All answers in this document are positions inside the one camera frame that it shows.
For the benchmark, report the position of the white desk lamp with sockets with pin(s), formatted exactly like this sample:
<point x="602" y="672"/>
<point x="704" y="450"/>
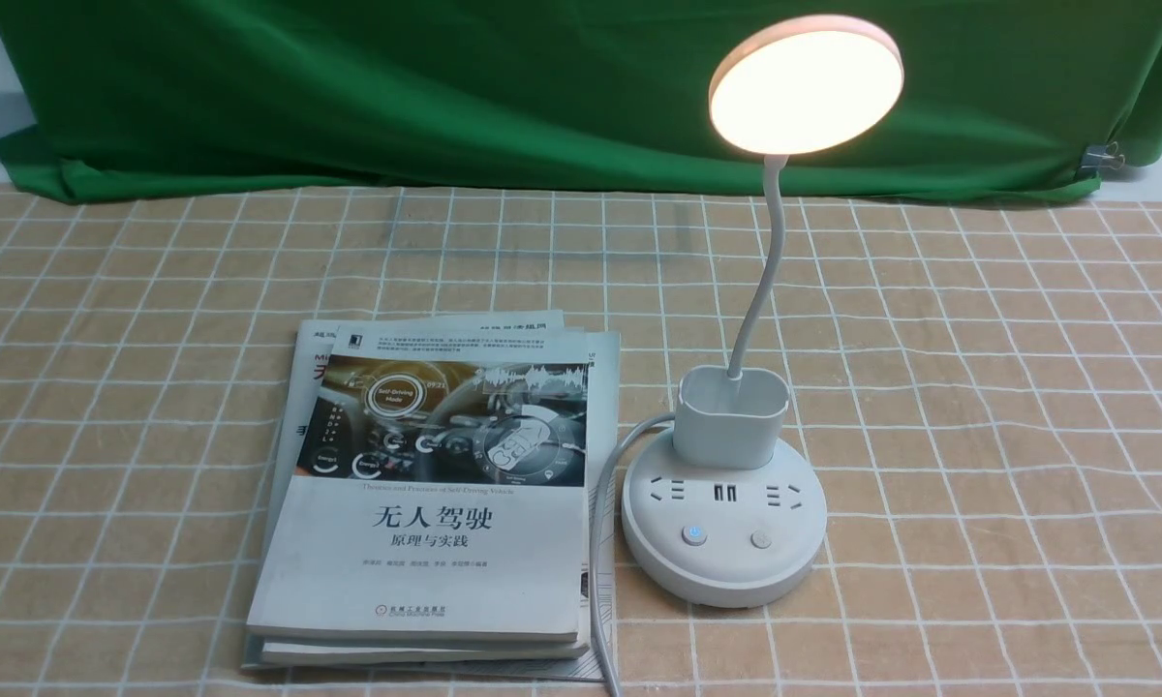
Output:
<point x="719" y="509"/>

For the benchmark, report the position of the top book with car cover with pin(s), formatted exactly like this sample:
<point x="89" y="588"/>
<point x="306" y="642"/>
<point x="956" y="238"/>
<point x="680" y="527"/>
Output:
<point x="440" y="492"/>

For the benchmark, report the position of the green backdrop cloth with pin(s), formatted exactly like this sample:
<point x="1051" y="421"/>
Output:
<point x="143" y="99"/>

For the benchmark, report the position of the metal binder clip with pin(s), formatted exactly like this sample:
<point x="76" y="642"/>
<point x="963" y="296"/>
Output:
<point x="1099" y="158"/>

